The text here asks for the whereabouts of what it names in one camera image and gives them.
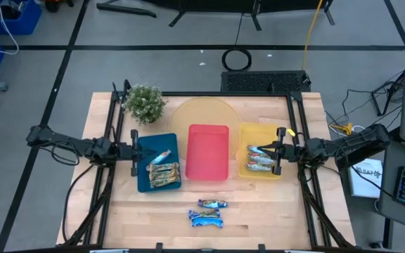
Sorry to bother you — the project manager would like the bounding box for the coiled black cable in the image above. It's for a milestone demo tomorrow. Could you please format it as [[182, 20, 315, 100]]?
[[221, 47, 253, 72]]

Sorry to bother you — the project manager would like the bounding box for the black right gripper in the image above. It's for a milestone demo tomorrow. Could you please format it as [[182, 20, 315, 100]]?
[[257, 126, 308, 176]]

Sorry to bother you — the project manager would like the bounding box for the yellow power plug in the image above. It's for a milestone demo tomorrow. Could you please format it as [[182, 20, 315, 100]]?
[[330, 122, 355, 137]]

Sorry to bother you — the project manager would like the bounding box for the round yellow woven placemat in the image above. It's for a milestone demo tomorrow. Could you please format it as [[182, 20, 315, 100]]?
[[169, 97, 243, 161]]

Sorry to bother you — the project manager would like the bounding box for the black computer case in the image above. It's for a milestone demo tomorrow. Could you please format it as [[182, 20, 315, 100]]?
[[220, 70, 312, 93]]

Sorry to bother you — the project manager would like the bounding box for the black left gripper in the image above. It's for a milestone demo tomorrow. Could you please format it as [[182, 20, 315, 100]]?
[[115, 129, 158, 178]]

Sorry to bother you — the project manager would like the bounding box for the yellow plastic tray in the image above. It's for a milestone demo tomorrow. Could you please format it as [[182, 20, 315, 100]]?
[[237, 122, 284, 181]]

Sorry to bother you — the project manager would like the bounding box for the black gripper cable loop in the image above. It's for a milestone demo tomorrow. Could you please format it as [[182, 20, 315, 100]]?
[[49, 143, 82, 167]]

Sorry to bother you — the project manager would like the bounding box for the yellow hanging cable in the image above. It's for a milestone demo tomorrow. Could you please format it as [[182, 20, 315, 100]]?
[[301, 0, 326, 71]]

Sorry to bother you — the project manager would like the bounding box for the black partition screen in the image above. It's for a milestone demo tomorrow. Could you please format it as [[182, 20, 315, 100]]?
[[142, 0, 336, 32]]

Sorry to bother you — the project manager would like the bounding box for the long black arm cable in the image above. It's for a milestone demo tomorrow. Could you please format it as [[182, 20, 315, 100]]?
[[61, 163, 96, 244]]

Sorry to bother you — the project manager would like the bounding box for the small green potted plant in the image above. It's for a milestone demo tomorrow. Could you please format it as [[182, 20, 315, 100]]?
[[122, 83, 168, 126]]

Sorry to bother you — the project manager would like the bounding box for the red plastic tray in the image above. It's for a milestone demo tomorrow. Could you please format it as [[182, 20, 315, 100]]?
[[184, 123, 231, 182]]

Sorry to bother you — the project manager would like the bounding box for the blue Chewy granola bar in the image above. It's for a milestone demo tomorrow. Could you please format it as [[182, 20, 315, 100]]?
[[198, 198, 229, 209], [191, 217, 224, 229], [148, 149, 172, 168], [188, 209, 221, 220]]

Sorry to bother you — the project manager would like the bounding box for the black aluminium rig frame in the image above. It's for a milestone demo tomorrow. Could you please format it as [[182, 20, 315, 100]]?
[[58, 79, 353, 253]]

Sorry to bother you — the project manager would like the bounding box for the white paper booklet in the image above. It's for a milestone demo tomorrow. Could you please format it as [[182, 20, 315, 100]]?
[[347, 157, 383, 200]]

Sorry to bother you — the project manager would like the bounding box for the dark grey desk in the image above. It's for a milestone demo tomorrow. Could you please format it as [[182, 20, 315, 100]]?
[[377, 139, 405, 233]]

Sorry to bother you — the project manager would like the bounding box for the large blue storage bin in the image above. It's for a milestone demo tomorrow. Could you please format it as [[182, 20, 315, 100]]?
[[0, 0, 43, 36]]

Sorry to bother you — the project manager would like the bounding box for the blue plastic tray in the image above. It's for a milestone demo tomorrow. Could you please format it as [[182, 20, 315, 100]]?
[[136, 131, 184, 194]]

